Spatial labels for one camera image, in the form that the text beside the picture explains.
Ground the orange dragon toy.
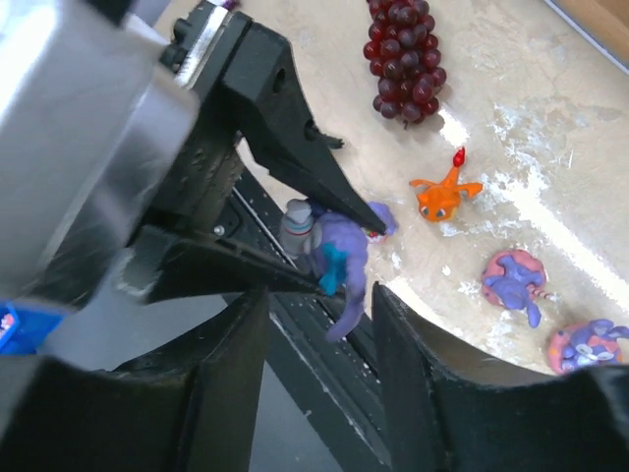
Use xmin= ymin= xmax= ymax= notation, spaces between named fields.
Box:
xmin=409 ymin=147 xmax=484 ymax=222

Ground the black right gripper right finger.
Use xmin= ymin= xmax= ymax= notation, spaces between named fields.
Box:
xmin=372 ymin=284 xmax=628 ymax=471

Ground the red grape bunch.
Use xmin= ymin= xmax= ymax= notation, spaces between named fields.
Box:
xmin=363 ymin=0 xmax=447 ymax=126

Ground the purple bunny blue bow toy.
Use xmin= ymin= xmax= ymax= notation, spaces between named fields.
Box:
xmin=279 ymin=199 xmax=397 ymax=342

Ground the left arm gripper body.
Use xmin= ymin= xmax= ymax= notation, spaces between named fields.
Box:
xmin=1 ymin=1 xmax=251 ymax=305

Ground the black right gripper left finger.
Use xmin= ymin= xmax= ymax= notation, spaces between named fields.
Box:
xmin=1 ymin=288 xmax=268 ymax=472

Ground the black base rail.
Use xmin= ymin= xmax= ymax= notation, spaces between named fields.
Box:
xmin=253 ymin=293 xmax=390 ymax=471

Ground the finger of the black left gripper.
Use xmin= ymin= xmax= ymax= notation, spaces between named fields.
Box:
xmin=116 ymin=228 xmax=324 ymax=304
xmin=221 ymin=13 xmax=385 ymax=234

